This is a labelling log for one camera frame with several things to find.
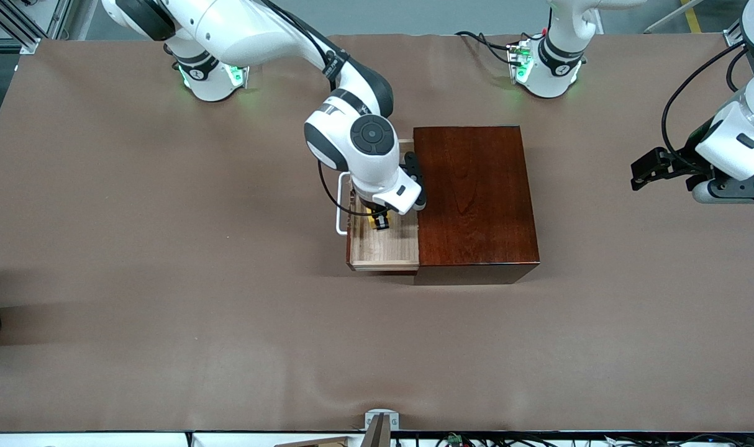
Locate wooden drawer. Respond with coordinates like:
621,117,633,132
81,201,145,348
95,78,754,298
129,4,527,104
346,140,420,273

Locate dark wooden drawer cabinet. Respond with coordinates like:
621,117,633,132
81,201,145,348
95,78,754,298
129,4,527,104
411,125,541,286

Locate brown table cover sheet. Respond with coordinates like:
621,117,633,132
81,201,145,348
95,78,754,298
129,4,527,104
0,32,754,433

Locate light wooden board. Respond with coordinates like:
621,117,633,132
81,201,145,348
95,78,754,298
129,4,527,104
275,436,350,447

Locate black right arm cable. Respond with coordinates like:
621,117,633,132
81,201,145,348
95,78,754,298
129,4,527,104
259,0,378,219

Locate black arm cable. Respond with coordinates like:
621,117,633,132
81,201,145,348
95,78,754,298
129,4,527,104
259,0,378,219
661,38,752,169

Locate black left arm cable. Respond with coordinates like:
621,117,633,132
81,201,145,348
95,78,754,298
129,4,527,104
661,38,752,169

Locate aluminium frame profile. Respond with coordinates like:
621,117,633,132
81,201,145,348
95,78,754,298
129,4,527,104
0,0,73,55
724,17,752,48

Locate black base cable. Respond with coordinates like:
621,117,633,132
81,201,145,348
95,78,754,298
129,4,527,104
455,30,516,65

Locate grey metal camera bracket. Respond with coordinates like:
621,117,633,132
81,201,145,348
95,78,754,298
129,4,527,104
360,409,400,447

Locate tangled black cables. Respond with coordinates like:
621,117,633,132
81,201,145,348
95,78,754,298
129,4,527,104
436,433,754,447

